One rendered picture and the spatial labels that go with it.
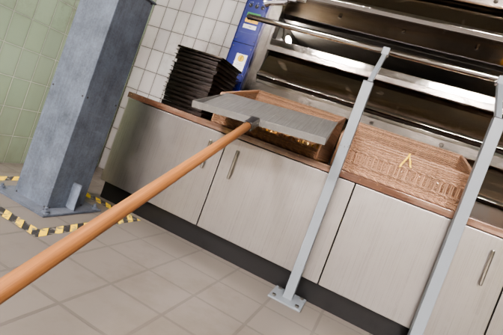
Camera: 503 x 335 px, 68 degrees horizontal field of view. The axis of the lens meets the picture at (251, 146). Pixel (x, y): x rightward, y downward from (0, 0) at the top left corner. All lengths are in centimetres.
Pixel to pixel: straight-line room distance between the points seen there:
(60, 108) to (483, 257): 176
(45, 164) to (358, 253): 134
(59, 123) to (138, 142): 41
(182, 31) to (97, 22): 100
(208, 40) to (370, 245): 161
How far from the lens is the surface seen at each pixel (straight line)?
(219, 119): 182
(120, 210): 75
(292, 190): 164
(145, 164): 194
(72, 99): 173
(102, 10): 175
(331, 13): 228
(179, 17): 270
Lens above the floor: 60
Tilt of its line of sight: 2 degrees down
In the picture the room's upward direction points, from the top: 20 degrees clockwise
